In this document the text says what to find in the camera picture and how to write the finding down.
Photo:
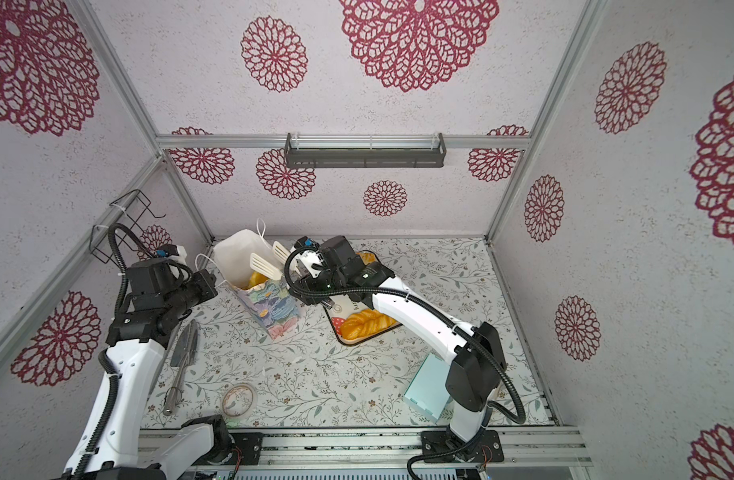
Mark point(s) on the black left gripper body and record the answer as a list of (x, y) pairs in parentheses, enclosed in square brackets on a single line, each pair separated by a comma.
[(187, 294)]

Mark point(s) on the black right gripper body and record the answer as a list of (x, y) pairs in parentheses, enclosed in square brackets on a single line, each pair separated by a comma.
[(326, 279)]

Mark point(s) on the white slotted tongs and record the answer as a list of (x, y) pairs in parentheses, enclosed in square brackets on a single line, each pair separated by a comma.
[(270, 261)]

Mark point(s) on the floral paper gift bag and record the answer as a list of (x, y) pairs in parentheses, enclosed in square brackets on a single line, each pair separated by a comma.
[(271, 305)]

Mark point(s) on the small bread roll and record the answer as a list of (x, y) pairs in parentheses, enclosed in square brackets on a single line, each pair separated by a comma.
[(367, 257), (256, 279)]

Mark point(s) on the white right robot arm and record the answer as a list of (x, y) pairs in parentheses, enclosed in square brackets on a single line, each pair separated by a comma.
[(476, 379)]

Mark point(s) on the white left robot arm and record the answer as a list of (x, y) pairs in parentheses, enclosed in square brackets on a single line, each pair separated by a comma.
[(109, 445)]

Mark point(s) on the braided yellow bread loaf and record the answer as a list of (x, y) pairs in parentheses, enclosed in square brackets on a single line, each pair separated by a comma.
[(365, 324)]

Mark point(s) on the strawberry print serving tray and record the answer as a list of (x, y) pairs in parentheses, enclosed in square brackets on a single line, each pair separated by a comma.
[(339, 309)]

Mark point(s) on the round tape roll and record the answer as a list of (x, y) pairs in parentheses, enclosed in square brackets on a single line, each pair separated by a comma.
[(239, 401)]

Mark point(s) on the black wire wall basket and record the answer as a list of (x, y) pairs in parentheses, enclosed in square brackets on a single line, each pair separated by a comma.
[(125, 227)]

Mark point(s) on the black wall shelf rack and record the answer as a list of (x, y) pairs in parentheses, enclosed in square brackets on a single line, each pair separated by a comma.
[(375, 154)]

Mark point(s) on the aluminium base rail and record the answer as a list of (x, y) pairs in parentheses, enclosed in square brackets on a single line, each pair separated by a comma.
[(386, 449)]

